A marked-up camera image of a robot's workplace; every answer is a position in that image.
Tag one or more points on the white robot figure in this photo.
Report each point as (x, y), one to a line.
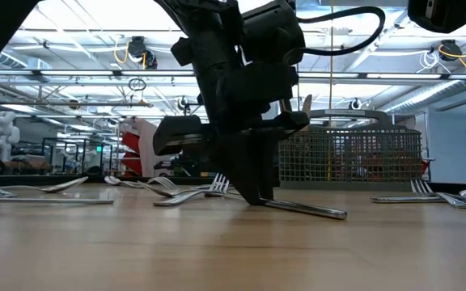
(2, 133)

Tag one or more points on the grey mesh cutlery basket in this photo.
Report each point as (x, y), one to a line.
(358, 157)

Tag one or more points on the small black ceiling reel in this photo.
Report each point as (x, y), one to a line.
(182, 103)
(355, 104)

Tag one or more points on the ceiling light strip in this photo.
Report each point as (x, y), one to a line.
(95, 73)

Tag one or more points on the pink white board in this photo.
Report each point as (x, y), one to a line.
(148, 137)

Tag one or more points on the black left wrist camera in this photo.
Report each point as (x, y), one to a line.
(273, 32)

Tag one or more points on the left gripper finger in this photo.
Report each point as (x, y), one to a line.
(269, 161)
(241, 165)

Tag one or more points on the red cabinet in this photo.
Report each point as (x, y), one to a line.
(131, 145)

